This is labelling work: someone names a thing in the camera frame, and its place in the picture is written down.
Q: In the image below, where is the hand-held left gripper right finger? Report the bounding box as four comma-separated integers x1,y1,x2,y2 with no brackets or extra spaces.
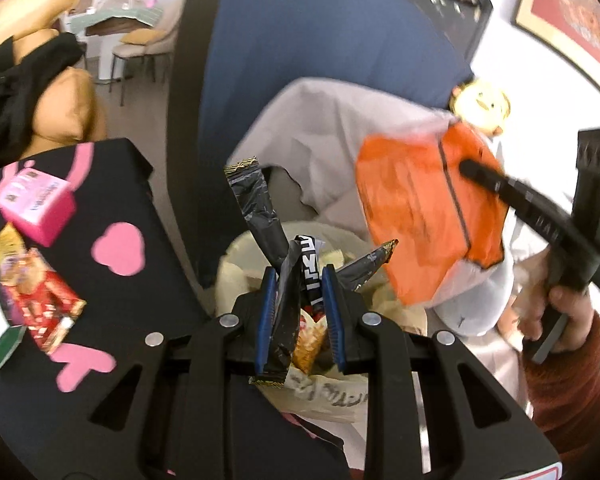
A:
321,263,563,480

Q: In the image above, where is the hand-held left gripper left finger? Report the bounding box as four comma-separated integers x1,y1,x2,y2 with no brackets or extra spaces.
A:
55,266,281,480

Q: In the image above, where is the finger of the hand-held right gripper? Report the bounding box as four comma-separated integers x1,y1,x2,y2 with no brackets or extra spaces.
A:
459,159,524,211

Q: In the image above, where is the orange snack wrapper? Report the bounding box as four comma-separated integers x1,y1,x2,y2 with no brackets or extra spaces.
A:
355,122,511,308

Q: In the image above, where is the black snack wrapper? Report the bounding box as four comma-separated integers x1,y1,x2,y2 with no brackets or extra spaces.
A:
223,157,398,391

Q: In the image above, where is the red snack packet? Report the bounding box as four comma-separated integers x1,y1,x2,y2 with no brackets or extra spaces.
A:
2,260,87,353

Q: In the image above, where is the yellow purple snack packet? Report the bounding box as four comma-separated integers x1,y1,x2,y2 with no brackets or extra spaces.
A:
0,222,31,311

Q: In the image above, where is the person's right forearm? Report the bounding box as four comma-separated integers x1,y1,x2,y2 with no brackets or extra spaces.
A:
522,310,600,473

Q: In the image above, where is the person's right hand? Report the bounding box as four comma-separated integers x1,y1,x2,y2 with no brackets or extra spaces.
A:
517,250,598,357

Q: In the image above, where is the yellow plush toy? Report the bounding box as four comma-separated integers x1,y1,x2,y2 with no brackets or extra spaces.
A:
450,77,512,138

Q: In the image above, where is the grey neck pillow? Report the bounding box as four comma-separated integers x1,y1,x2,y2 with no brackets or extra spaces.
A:
430,255,518,337

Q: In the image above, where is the beige sofa cover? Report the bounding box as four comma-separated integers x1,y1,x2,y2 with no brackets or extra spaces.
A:
227,77,531,341

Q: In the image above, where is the dark fish tank cabinet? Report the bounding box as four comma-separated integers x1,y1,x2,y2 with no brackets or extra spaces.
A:
167,0,231,281

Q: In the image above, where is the pink box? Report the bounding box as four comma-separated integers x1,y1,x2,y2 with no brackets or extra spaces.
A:
0,167,77,247

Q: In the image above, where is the tan leather sofa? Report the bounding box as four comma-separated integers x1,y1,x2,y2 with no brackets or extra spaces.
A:
0,0,108,153

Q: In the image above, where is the beige dining chair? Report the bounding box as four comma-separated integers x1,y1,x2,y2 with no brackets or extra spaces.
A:
109,7,178,96

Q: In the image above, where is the dining table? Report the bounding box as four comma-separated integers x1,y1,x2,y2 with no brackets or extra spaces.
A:
62,0,163,86

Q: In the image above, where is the black jacket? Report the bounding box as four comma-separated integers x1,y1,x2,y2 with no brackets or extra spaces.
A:
0,32,86,176

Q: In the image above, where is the mesh food cover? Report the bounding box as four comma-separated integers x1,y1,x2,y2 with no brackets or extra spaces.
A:
95,0,146,16

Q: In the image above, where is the red framed wall picture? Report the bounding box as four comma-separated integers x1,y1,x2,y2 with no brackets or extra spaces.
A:
511,0,600,87

